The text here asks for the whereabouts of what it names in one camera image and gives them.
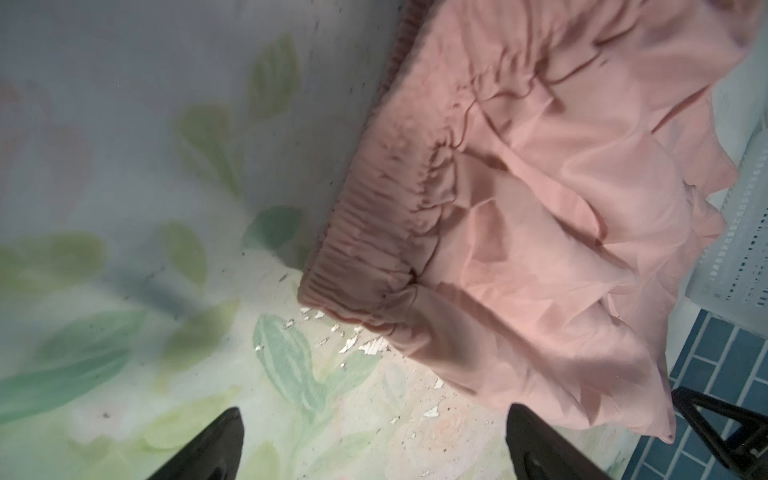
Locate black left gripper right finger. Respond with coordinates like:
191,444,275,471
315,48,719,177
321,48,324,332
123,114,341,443
506,403,610,480

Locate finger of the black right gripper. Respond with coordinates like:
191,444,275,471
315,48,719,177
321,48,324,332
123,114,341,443
670,386,768,480

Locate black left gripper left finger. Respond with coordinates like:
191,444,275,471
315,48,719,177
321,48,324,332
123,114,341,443
149,407,245,480

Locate white plastic basket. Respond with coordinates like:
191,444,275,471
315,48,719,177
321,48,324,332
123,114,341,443
685,113,768,340

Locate pink shorts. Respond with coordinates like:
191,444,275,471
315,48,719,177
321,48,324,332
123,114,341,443
298,1,764,442

